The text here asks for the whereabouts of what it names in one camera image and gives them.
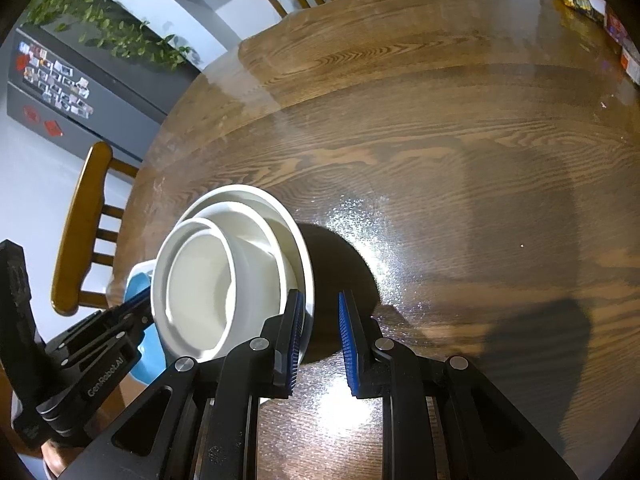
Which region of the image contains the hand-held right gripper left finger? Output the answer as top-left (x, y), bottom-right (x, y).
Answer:
top-left (60, 289), bottom-right (306, 480)

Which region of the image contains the wooden chair with curved back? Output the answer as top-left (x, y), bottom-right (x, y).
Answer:
top-left (50, 142), bottom-right (141, 317)

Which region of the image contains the medium white bowl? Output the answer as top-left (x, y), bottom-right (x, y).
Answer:
top-left (192, 201), bottom-right (299, 313)

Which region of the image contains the large white bowl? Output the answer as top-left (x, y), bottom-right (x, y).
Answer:
top-left (175, 184), bottom-right (316, 333)

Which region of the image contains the blue square plate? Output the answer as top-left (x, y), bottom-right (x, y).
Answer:
top-left (123, 270), bottom-right (169, 387)

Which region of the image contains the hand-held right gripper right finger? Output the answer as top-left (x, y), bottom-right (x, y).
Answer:
top-left (338, 289), bottom-right (573, 480)

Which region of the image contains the small white bowl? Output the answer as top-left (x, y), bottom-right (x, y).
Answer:
top-left (151, 217), bottom-right (243, 364)

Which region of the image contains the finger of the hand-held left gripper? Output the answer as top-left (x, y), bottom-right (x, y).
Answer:
top-left (44, 285), bottom-right (154, 358)
top-left (61, 315), bottom-right (157, 363)

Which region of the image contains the grey refrigerator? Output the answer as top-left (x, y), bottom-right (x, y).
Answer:
top-left (6, 0), bottom-right (204, 154)

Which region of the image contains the trailing green plant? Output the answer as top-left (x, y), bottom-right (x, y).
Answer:
top-left (25, 0), bottom-right (201, 72)

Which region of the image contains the cluster of fridge photo magnets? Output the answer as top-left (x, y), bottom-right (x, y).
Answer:
top-left (17, 42), bottom-right (96, 120)

